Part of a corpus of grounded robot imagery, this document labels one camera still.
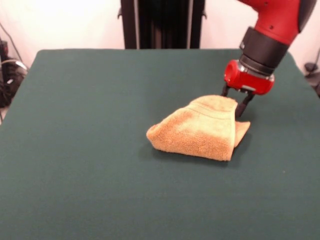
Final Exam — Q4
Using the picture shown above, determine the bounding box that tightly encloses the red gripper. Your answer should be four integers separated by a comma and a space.
221, 59, 275, 118

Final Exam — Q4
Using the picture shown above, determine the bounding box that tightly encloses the black device with cables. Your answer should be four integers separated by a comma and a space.
308, 74, 320, 99

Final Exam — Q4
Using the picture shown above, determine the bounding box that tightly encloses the black power strip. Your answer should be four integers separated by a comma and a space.
0, 39, 9, 61

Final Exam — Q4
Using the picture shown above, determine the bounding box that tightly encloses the orange-brown terry towel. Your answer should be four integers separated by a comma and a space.
146, 94, 252, 162

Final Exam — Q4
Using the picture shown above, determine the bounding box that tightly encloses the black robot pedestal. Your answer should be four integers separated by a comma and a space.
117, 0, 208, 50

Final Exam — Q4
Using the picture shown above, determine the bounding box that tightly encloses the black power adapter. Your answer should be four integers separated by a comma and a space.
304, 62, 319, 76

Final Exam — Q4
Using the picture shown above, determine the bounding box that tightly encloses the dark green table cloth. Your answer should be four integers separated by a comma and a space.
0, 48, 320, 240

